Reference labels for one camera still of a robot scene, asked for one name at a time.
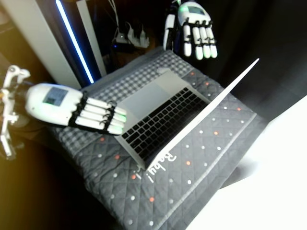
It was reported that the grey quilt with dots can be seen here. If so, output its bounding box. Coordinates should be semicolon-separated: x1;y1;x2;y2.
47;46;267;230

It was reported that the white power adapter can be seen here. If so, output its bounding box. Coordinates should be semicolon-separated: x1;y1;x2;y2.
112;27;128;44

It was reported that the blue light strip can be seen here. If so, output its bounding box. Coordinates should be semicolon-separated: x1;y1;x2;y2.
55;0;94;84

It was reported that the silver laptop with black keyboard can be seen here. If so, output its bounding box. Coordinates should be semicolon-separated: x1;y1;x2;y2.
114;57;260;170

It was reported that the white robot body column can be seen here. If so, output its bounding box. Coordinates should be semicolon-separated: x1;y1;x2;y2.
0;0;107;90

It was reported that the white power strip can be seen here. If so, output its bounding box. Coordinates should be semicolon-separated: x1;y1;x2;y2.
126;21;151;48

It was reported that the white cable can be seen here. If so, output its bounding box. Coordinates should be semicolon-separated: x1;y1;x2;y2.
107;0;122;34

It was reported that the black box with blue light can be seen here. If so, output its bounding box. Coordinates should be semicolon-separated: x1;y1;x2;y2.
112;42;135;53

